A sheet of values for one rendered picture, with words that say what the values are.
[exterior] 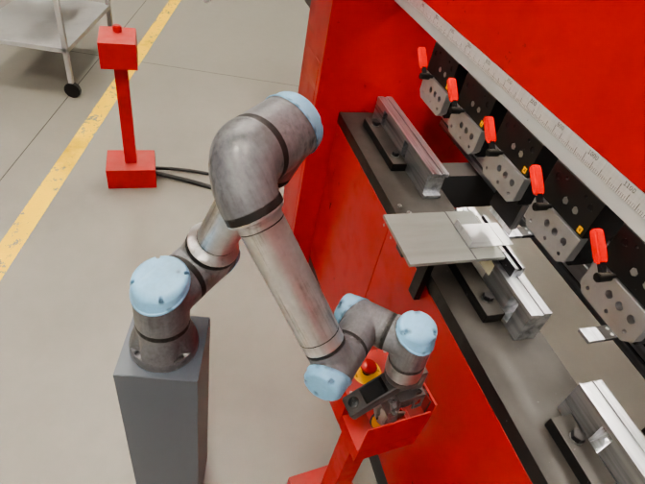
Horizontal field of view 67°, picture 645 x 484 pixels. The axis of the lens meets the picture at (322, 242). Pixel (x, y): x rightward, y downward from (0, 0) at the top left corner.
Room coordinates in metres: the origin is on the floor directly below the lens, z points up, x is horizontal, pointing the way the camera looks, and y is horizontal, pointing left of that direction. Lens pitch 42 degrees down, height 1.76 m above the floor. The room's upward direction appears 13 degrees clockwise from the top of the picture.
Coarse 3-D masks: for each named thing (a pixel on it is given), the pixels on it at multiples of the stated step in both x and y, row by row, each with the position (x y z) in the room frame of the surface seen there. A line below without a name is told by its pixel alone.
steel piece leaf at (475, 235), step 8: (456, 224) 1.02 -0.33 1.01; (472, 224) 1.05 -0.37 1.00; (480, 224) 1.06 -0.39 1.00; (488, 224) 1.07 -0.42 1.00; (464, 232) 0.99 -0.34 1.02; (472, 232) 1.01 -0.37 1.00; (480, 232) 1.02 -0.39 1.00; (488, 232) 1.03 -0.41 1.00; (472, 240) 0.98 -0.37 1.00; (480, 240) 0.99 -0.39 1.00; (488, 240) 1.00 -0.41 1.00; (496, 240) 1.00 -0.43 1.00
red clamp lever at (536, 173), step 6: (534, 168) 0.93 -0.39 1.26; (540, 168) 0.93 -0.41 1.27; (534, 174) 0.92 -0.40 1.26; (540, 174) 0.92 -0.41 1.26; (534, 180) 0.91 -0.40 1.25; (540, 180) 0.91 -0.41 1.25; (534, 186) 0.90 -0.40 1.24; (540, 186) 0.90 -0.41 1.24; (534, 192) 0.89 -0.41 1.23; (540, 192) 0.89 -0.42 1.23; (540, 198) 0.88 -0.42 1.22; (534, 204) 0.87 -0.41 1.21; (540, 204) 0.87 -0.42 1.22; (546, 204) 0.88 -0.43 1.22; (534, 210) 0.87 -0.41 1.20; (540, 210) 0.87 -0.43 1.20
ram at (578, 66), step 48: (432, 0) 1.56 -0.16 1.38; (480, 0) 1.35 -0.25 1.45; (528, 0) 1.19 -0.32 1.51; (576, 0) 1.07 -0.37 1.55; (624, 0) 0.98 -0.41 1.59; (480, 48) 1.29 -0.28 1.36; (528, 48) 1.14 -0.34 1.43; (576, 48) 1.02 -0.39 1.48; (624, 48) 0.93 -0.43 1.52; (576, 96) 0.97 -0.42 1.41; (624, 96) 0.88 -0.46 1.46; (624, 144) 0.83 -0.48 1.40
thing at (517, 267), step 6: (486, 216) 1.10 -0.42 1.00; (486, 222) 1.08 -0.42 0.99; (504, 246) 1.00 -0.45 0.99; (504, 252) 0.97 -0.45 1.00; (510, 252) 0.97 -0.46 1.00; (510, 258) 0.95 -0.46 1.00; (516, 258) 0.95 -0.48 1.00; (504, 264) 0.95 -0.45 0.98; (510, 264) 0.93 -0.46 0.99; (516, 264) 0.94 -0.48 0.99; (522, 264) 0.94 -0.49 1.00; (510, 270) 0.92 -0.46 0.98; (516, 270) 0.92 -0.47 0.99; (522, 270) 0.92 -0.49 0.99; (510, 276) 0.92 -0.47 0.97; (516, 276) 0.92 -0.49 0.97
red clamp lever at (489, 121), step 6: (486, 120) 1.11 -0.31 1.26; (492, 120) 1.11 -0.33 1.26; (486, 126) 1.10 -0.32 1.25; (492, 126) 1.10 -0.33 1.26; (486, 132) 1.09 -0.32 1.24; (492, 132) 1.09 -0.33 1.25; (486, 138) 1.08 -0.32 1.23; (492, 138) 1.08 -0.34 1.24; (492, 144) 1.07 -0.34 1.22; (492, 150) 1.05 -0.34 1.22; (498, 150) 1.06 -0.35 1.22; (492, 156) 1.05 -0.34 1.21; (498, 156) 1.06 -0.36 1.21
